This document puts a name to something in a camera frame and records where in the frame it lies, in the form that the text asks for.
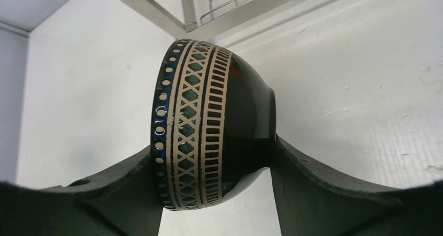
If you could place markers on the steel two-tier dish rack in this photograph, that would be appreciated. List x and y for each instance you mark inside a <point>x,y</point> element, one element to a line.
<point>222,15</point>

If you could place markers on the brown dish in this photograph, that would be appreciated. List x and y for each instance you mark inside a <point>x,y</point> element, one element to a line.
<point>213,126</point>

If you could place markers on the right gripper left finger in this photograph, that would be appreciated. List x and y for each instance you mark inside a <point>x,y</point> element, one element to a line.
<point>119,200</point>

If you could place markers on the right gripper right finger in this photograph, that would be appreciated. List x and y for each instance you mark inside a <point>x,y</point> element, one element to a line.
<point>313,198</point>

